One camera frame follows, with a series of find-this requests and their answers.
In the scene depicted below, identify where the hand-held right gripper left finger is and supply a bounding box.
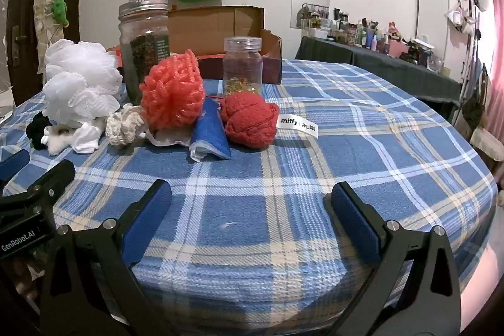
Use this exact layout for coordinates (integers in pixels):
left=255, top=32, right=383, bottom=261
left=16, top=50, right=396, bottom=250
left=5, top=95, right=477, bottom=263
left=41, top=179, right=174, bottom=336

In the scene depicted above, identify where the black fluffy scrunchie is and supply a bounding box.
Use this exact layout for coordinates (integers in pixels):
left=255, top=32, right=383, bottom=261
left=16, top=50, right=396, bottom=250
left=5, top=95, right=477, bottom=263
left=26, top=112, right=54, bottom=151

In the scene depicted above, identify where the coral mesh bath loofah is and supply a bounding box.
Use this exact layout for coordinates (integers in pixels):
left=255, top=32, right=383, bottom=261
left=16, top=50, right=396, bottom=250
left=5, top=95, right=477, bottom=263
left=140, top=48, right=206, bottom=132

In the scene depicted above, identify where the red rabbit plush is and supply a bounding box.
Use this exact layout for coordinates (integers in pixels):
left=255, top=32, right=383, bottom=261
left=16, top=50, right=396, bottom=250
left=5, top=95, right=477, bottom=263
left=220, top=91, right=319, bottom=150

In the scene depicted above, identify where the green plush toy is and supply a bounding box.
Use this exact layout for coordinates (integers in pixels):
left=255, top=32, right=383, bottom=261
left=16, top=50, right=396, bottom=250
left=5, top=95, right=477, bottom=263
left=51, top=0, right=68, bottom=24

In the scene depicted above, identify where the blue cloth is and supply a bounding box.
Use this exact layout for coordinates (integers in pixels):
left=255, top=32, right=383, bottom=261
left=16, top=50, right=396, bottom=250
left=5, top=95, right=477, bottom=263
left=190, top=99, right=232, bottom=162

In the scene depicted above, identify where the pink curtain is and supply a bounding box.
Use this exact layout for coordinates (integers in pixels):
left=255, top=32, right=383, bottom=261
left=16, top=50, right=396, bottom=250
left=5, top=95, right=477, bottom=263
left=478, top=0, right=504, bottom=132

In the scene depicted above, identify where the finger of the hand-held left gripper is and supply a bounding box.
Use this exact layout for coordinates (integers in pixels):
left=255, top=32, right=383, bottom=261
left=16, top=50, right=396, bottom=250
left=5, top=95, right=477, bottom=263
left=0, top=160, right=76, bottom=220
left=0, top=149, right=31, bottom=183

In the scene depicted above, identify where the cardboard box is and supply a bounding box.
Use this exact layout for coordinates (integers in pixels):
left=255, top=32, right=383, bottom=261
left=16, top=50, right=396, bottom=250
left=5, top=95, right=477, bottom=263
left=106, top=5, right=283, bottom=85

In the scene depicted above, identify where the small white cloth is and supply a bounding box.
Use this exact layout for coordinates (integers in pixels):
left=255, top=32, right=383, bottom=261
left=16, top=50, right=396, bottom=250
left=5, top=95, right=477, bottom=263
left=73, top=122, right=105, bottom=155

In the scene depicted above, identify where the white wardrobe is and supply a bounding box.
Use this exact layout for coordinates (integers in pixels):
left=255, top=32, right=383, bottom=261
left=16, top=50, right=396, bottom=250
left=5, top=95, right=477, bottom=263
left=415, top=0, right=479, bottom=93

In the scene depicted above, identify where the white fluffy star hair clip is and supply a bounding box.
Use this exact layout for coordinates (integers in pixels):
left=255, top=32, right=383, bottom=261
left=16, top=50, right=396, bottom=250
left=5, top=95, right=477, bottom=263
left=41, top=123, right=77, bottom=156

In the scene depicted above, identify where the row of cosmetic bottles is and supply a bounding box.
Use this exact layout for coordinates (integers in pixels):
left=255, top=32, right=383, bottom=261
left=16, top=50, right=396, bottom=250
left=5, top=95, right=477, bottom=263
left=297, top=3, right=451, bottom=77

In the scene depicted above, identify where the hanging paper organiser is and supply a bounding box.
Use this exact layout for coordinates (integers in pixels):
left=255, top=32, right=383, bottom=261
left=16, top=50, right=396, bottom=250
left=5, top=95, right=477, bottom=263
left=31, top=0, right=66, bottom=45

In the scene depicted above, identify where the metal door handle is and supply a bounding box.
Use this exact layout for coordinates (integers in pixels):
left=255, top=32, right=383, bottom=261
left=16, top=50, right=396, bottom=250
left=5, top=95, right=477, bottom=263
left=11, top=25, right=20, bottom=67

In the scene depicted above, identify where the large glass jar metal lid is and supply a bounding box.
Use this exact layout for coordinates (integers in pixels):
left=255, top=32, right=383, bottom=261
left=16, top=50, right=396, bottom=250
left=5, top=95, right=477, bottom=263
left=118, top=0, right=171, bottom=106

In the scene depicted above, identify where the white mesh bath loofah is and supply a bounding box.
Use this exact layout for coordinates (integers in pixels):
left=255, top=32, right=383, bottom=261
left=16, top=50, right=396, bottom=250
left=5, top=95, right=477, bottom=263
left=43, top=39, right=124, bottom=124

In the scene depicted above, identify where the dark green covered table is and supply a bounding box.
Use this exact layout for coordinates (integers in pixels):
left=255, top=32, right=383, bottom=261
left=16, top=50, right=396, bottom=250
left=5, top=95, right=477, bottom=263
left=295, top=35, right=461, bottom=124

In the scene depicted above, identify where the cream crochet scrunchie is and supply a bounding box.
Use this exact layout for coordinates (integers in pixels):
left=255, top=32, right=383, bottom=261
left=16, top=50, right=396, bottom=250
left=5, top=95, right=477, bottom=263
left=106, top=104, right=147, bottom=145

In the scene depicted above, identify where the small clear plastic jar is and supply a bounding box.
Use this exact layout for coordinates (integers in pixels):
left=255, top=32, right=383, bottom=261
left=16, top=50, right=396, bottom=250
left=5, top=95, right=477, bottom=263
left=222, top=37, right=264, bottom=98

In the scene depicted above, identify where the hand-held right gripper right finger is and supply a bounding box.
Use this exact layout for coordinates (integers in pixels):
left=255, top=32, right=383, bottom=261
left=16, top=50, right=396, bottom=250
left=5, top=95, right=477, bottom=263
left=323, top=181, right=461, bottom=336

